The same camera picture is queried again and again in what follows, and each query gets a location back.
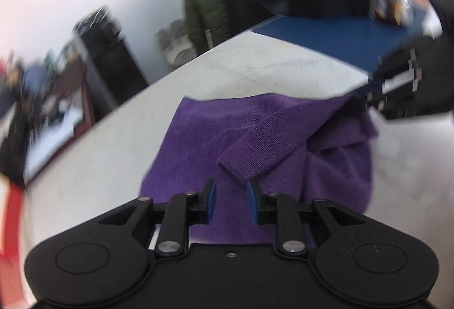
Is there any blue table mat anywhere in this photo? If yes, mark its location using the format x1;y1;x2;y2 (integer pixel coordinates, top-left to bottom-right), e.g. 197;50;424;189
252;0;447;81

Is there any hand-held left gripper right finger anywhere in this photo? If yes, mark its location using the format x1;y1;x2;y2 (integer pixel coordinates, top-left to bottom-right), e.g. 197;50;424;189
246;180;367;257

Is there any blue grey bag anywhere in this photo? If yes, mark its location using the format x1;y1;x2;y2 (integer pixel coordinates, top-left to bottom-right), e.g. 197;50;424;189
21;62;48;95

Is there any brown wooden desk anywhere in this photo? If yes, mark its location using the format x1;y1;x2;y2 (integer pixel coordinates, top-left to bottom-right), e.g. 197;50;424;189
21;57;96;182

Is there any purple towel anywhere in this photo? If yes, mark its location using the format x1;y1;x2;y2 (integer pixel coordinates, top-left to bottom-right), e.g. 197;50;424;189
138;93;378;246

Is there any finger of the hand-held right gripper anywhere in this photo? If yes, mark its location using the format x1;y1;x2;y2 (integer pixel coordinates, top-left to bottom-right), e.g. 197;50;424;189
346;82;371;110

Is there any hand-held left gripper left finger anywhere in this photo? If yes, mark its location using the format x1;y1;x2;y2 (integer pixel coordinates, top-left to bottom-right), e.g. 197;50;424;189
96;178;217;257

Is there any black cabinet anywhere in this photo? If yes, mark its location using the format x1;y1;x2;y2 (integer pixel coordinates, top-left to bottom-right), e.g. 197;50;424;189
73;6;150;114

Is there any person's right forearm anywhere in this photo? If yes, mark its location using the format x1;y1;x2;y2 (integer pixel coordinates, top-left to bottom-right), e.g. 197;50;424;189
424;0;454;43

